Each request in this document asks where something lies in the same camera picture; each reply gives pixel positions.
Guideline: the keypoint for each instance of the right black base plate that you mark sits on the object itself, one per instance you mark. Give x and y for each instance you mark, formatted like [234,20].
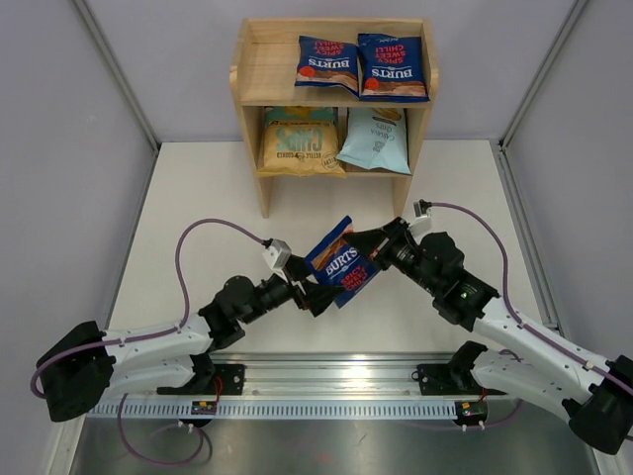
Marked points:
[440,379]

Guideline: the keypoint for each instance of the light blue cassava chips bag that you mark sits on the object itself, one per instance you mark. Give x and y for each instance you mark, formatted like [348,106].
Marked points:
[376,139]

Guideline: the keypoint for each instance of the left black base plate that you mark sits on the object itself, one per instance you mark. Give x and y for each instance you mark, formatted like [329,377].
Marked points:
[228,378]

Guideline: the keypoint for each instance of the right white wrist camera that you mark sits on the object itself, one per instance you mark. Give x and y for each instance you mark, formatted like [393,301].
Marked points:
[420,224]

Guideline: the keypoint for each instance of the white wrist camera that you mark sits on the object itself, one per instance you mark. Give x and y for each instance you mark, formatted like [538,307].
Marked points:
[420,224]
[276,254]

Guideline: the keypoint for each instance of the blue Burts chips bag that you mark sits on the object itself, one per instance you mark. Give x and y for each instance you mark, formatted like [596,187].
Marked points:
[392,69]
[324,63]
[335,262]

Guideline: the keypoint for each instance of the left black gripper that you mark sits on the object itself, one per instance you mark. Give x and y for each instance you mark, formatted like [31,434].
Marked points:
[316,296]

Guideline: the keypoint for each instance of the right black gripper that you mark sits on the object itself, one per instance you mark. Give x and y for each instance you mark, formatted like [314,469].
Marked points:
[373,240]

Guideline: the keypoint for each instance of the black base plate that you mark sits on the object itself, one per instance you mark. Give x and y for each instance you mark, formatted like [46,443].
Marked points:
[440,379]
[228,378]

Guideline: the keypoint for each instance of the large yellow kettle chips bag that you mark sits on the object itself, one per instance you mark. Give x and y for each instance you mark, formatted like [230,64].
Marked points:
[300,141]

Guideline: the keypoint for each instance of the right aluminium frame post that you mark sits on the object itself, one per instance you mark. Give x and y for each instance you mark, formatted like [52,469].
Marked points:
[563,35]

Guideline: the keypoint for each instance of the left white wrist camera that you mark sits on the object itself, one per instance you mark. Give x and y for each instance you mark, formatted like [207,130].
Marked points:
[276,254]

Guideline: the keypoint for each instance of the left aluminium frame post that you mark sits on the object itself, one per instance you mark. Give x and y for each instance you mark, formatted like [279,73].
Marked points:
[104,49]

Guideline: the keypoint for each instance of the wooden two-tier shelf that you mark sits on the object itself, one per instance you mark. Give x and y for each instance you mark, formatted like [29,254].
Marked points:
[263,70]

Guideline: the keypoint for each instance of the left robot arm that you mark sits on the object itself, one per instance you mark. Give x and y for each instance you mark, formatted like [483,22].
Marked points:
[89,364]

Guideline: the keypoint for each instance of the aluminium frame post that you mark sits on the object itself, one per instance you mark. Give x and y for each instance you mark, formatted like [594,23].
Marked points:
[104,49]
[563,35]

